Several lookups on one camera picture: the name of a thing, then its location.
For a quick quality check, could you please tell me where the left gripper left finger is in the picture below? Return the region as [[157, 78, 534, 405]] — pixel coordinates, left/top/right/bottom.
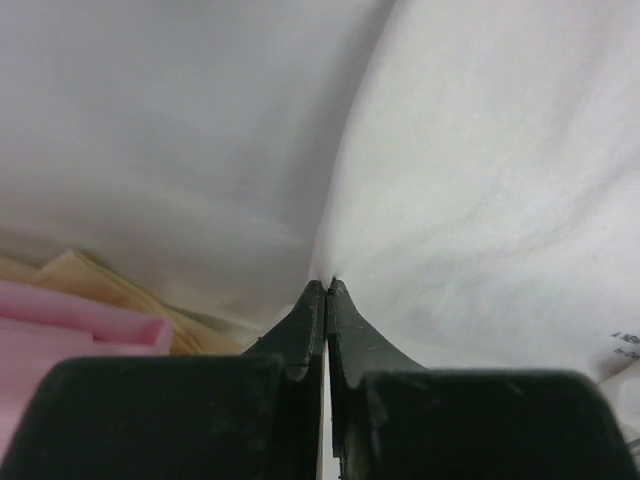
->
[[1, 281, 325, 480]]

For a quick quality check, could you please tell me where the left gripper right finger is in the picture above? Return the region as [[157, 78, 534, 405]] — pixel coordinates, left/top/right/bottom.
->
[[325, 280, 639, 479]]

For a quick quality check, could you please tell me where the white and green t shirt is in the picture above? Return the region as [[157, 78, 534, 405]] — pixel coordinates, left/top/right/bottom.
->
[[1, 1, 639, 436]]

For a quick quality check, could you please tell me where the folded beige t shirt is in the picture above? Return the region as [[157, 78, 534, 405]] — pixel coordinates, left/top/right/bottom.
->
[[1, 249, 262, 355]]

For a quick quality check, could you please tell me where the folded pink t shirt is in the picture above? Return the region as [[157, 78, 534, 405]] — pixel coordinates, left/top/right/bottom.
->
[[1, 281, 173, 446]]

